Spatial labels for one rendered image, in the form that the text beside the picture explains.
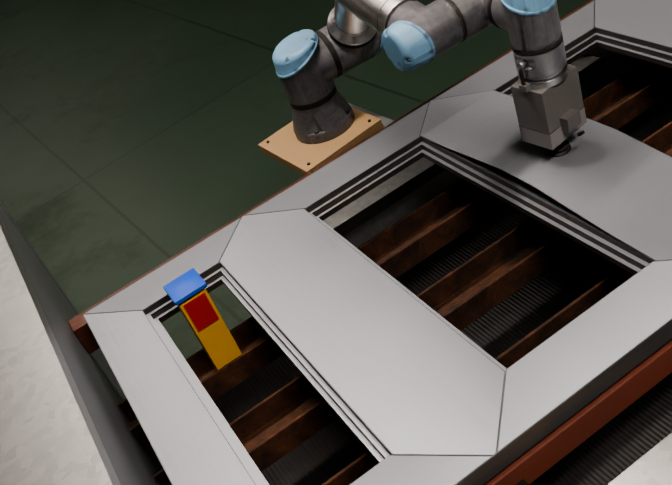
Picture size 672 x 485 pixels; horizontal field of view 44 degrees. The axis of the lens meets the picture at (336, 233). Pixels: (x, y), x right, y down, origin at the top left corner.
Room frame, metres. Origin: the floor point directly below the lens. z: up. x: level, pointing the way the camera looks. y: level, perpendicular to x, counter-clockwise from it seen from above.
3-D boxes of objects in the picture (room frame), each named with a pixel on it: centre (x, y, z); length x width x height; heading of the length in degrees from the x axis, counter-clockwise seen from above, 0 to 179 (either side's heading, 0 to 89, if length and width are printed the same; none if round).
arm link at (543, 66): (1.10, -0.38, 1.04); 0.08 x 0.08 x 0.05
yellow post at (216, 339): (1.12, 0.26, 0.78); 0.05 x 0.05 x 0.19; 17
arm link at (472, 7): (1.19, -0.34, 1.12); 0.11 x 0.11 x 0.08; 14
